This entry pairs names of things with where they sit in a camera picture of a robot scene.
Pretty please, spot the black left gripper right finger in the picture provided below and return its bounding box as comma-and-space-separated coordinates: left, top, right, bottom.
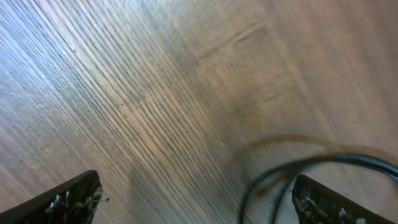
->
292, 174, 394, 224

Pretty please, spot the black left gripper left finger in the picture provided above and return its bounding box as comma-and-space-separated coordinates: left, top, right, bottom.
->
1, 170, 108, 224

